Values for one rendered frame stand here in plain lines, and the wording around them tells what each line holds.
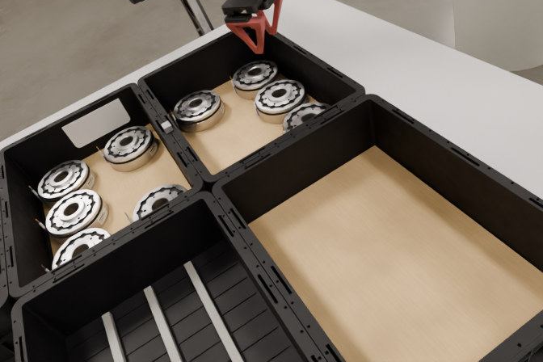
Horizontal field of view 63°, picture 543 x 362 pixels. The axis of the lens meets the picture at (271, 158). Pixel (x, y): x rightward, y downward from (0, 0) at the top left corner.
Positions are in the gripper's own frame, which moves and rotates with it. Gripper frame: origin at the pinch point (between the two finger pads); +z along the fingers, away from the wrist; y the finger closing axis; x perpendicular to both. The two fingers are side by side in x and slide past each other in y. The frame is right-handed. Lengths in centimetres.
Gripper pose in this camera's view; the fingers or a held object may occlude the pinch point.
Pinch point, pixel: (265, 39)
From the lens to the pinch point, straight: 82.6
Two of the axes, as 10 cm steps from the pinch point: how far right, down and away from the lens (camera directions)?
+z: 2.6, 7.0, 6.7
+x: -8.9, -1.0, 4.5
